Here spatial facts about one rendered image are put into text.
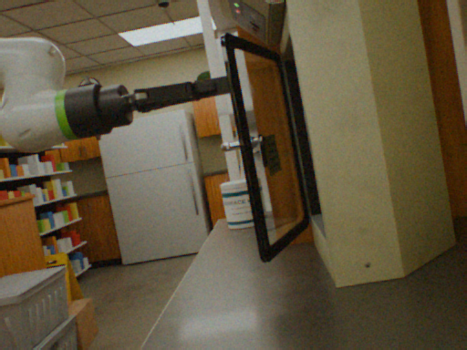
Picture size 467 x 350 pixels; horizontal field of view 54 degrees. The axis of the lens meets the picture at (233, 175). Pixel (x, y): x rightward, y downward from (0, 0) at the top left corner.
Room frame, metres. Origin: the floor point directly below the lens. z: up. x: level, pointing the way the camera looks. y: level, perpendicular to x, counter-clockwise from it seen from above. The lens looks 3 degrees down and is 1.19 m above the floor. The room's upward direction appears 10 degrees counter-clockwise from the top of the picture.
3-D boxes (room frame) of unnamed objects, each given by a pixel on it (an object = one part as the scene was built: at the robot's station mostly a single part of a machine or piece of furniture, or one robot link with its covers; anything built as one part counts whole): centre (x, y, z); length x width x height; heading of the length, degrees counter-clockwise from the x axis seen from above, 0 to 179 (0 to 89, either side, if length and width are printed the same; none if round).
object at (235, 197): (1.52, -0.01, 1.02); 0.13 x 0.13 x 0.15
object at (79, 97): (0.84, 0.23, 1.31); 0.09 x 0.06 x 0.12; 176
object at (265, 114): (0.91, -0.08, 1.19); 0.30 x 0.01 x 0.40; 156
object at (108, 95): (0.83, 0.16, 1.31); 0.09 x 0.08 x 0.07; 86
